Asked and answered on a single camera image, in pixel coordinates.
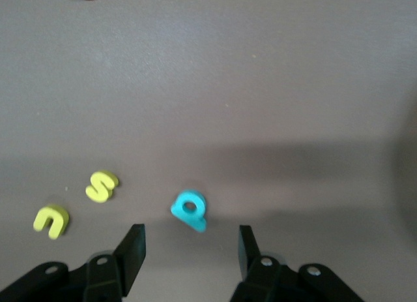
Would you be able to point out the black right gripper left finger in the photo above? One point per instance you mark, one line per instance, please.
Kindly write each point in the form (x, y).
(97, 276)

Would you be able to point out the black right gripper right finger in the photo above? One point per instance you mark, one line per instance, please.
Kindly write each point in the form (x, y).
(270, 279)

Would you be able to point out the yellow foam letter u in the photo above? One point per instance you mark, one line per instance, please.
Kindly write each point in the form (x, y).
(60, 217)

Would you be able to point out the yellow foam letter s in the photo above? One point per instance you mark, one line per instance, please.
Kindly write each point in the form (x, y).
(101, 185)

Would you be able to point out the teal foam letter p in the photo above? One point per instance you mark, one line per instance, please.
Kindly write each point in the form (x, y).
(195, 220)

